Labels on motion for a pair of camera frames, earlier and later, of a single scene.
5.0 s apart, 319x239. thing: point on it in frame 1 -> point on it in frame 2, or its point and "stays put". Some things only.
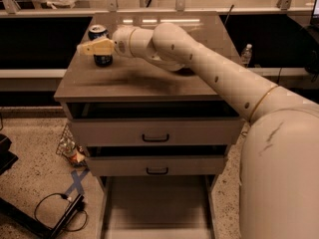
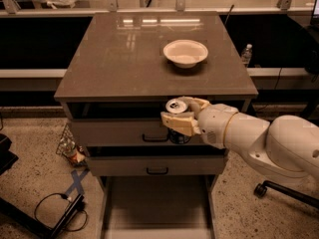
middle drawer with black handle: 158,165 stays put
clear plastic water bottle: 246,55 stays put
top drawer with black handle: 157,132 stays put
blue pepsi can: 100,32 -> 177,106
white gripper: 122,41 -> 215,122
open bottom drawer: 158,206 stays put
